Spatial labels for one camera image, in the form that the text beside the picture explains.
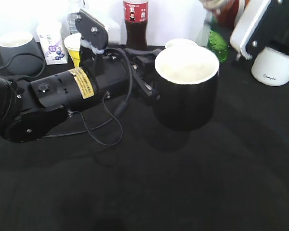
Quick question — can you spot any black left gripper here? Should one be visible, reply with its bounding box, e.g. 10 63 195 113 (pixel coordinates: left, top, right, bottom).
79 47 159 106

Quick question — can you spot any black mug white inside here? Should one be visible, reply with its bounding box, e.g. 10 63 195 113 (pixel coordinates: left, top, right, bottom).
153 46 220 131

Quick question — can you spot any brown nescafe coffee bottle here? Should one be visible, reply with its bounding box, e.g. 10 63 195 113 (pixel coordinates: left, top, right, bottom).
200 0 240 28

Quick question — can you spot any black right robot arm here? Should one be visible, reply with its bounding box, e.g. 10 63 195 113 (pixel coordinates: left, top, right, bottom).
246 0 289 56

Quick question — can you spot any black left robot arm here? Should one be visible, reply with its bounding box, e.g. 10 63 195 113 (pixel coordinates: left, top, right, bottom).
0 47 160 143

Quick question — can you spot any red mug white inside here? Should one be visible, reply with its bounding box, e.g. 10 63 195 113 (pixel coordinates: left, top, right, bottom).
165 38 198 49

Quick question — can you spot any green sprite bottle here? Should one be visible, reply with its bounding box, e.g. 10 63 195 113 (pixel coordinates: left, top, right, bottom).
206 12 228 63

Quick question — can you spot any white mug with script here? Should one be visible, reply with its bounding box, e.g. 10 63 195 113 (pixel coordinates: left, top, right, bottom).
251 47 289 87

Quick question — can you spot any grey mug white inside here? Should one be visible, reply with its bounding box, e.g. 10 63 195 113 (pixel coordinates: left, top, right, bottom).
0 31 43 76

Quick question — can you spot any cola bottle red label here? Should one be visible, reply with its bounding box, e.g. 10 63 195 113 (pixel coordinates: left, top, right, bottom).
123 0 149 51

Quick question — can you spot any yellow paper cup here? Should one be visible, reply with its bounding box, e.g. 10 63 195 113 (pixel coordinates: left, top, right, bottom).
64 33 81 68

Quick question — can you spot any clear water bottle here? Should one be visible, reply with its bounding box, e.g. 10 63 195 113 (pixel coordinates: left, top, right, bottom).
67 0 85 34

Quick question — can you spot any white blueberry milk carton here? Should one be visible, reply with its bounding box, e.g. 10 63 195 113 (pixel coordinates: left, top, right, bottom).
36 20 68 65

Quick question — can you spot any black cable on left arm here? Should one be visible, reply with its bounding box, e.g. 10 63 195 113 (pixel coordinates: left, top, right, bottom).
42 47 133 146

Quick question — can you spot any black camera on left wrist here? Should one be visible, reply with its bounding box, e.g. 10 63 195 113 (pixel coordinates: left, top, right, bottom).
75 8 108 54

